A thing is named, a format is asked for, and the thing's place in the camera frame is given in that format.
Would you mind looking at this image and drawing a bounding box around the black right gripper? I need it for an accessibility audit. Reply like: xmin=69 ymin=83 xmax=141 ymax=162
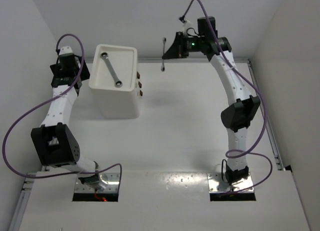
xmin=163 ymin=32 xmax=204 ymax=60

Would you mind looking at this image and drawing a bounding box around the small combination wrench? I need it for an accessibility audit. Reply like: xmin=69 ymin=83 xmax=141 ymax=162
xmin=160 ymin=37 xmax=167 ymax=72

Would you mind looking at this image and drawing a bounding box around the large ratchet wrench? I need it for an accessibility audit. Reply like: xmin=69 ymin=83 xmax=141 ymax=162
xmin=100 ymin=52 xmax=123 ymax=88

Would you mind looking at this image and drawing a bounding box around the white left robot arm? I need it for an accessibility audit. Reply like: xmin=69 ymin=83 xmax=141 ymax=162
xmin=31 ymin=46 xmax=108 ymax=191

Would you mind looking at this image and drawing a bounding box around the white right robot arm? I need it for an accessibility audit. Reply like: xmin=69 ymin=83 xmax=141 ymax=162
xmin=162 ymin=16 xmax=261 ymax=185

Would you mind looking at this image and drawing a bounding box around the white drawer cabinet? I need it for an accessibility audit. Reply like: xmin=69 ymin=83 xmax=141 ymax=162
xmin=88 ymin=44 xmax=142 ymax=119

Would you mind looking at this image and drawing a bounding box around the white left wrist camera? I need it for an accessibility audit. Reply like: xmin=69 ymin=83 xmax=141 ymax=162
xmin=58 ymin=46 xmax=74 ymax=57

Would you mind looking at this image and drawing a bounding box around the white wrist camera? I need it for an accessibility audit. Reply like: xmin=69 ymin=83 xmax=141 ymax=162
xmin=182 ymin=18 xmax=193 ymax=35
xmin=58 ymin=46 xmax=74 ymax=57

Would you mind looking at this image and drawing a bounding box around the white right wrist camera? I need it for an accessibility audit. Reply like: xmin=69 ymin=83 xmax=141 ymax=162
xmin=182 ymin=18 xmax=193 ymax=35

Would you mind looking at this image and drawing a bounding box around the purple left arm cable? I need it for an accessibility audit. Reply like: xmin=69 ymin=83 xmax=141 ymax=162
xmin=1 ymin=33 xmax=123 ymax=178

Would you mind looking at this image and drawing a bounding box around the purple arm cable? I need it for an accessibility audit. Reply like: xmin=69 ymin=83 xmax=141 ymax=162
xmin=1 ymin=33 xmax=123 ymax=178
xmin=178 ymin=0 xmax=273 ymax=196

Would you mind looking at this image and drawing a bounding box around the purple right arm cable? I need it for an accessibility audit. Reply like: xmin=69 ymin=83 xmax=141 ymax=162
xmin=178 ymin=0 xmax=273 ymax=196

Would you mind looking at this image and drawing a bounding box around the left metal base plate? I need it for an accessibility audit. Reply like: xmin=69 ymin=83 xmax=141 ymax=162
xmin=74 ymin=172 xmax=120 ymax=194

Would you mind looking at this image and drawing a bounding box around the metal base plate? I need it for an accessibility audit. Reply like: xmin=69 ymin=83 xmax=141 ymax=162
xmin=74 ymin=172 xmax=120 ymax=194
xmin=207 ymin=172 xmax=255 ymax=194

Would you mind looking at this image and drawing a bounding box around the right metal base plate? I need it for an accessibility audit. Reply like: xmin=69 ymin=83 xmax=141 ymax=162
xmin=207 ymin=172 xmax=255 ymax=194

